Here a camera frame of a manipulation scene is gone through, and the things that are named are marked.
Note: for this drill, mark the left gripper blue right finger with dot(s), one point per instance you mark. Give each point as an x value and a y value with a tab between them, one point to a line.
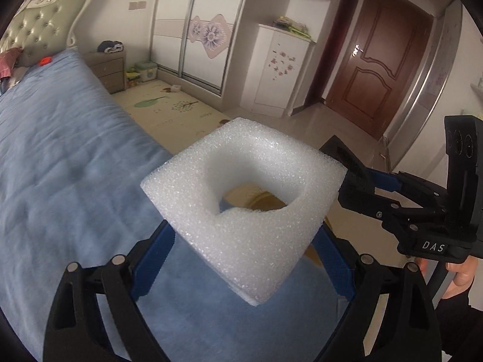
409	329

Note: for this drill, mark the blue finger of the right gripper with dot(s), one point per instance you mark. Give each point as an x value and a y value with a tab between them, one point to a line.
358	195
414	188

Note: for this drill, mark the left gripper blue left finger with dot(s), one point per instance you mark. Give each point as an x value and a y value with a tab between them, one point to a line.
75	329

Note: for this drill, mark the person's right hand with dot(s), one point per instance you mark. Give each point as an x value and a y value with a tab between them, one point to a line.
464	274

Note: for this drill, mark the brown wooden door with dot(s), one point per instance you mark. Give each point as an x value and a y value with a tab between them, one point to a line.
385	50

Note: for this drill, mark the white corner shelf cabinet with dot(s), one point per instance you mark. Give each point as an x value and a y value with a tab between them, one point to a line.
286	33

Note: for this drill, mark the cartoon play mat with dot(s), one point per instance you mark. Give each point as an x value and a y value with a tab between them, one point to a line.
175	120

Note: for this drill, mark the white sliding wardrobe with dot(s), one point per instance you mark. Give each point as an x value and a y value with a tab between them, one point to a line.
192	38

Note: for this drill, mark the white storage box on floor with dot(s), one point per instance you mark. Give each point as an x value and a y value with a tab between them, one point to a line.
147	70

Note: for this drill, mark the brown wooden nightstand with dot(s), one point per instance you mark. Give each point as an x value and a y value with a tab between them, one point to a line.
109	68

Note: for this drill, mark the small orange object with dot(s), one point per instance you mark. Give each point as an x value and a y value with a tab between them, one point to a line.
46	60

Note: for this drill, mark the right pink pillow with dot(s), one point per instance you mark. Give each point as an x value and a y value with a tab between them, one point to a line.
8	60

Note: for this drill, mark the black clothes on nightstand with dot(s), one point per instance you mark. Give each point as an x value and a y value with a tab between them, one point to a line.
109	47

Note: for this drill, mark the green tufted headboard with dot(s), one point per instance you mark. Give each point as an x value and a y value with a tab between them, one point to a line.
44	27

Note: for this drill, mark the wall switch plate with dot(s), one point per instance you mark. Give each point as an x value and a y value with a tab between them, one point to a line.
137	5

